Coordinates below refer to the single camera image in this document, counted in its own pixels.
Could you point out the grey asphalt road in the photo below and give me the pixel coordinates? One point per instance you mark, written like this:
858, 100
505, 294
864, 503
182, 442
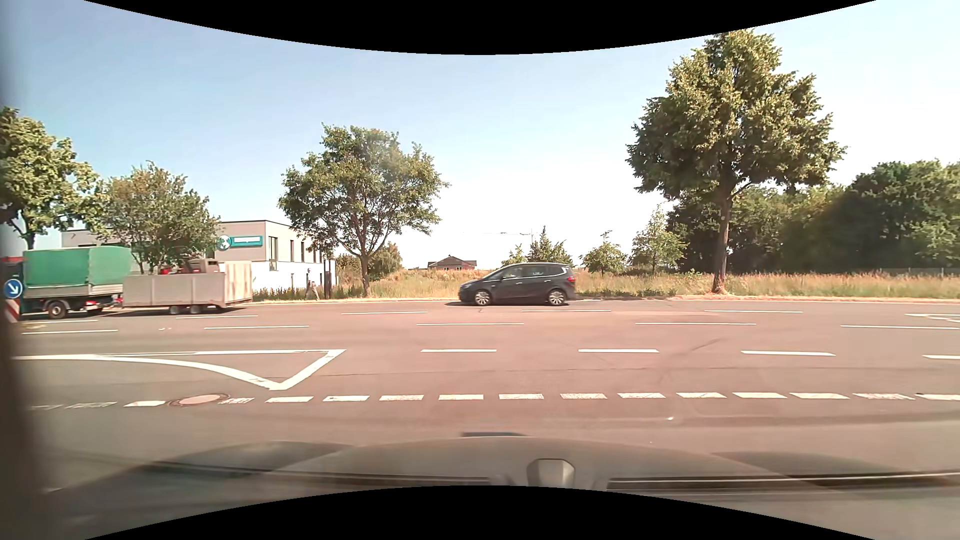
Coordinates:
525, 371

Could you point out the dry grass verge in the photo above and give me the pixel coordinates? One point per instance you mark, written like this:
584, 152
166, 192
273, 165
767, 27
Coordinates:
787, 285

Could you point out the group of young trees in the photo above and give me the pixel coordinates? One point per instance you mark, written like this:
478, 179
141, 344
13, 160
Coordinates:
600, 255

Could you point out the dark grey car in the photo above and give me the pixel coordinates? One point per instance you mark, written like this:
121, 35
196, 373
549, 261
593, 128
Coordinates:
521, 285

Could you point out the tall broad-crowned tree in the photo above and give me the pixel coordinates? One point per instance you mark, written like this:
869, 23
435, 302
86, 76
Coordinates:
731, 120

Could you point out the white flat-roofed building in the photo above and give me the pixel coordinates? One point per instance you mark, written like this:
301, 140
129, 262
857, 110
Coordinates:
259, 259

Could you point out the car's own bonnet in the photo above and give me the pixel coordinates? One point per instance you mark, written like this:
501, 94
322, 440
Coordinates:
420, 461

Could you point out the green tarpaulin lorry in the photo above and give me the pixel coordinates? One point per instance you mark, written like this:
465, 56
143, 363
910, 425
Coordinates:
71, 277

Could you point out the small red-roofed house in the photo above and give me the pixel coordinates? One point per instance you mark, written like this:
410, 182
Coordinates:
451, 263

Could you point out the large leafy tree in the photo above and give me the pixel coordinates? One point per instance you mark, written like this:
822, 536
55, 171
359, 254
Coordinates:
34, 176

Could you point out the small leafy tree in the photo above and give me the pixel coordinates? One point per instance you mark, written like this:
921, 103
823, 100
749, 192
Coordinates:
154, 214

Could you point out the wood of dark trees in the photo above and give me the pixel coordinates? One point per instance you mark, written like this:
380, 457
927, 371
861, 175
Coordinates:
862, 221

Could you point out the road markings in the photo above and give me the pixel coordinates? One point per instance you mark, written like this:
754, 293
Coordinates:
292, 379

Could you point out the person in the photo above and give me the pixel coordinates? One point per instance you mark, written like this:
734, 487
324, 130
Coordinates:
310, 286

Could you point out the grey box trailer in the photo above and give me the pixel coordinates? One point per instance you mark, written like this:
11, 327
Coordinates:
187, 289

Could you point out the blue arrow road sign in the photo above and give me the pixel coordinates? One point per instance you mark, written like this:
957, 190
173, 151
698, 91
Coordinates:
13, 290

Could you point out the medium roadside tree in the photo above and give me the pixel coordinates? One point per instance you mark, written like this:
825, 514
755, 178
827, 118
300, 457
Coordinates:
364, 187

